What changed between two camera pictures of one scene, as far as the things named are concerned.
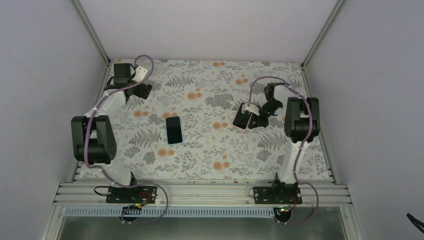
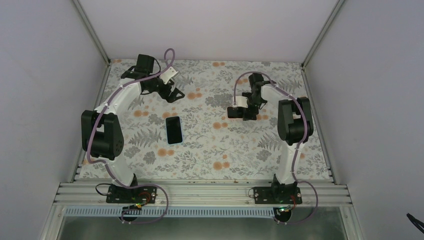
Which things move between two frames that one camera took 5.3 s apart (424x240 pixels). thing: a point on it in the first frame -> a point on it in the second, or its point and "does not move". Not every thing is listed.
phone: x=241 y=120 -> x=235 y=113
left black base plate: x=136 y=195 does not move
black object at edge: x=416 y=222 does not move
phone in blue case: x=173 y=128 does not move
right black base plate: x=284 y=194 does not move
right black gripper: x=260 y=122 -> x=247 y=117
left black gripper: x=140 y=93 -> x=171 y=98
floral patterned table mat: x=183 y=128 does not move
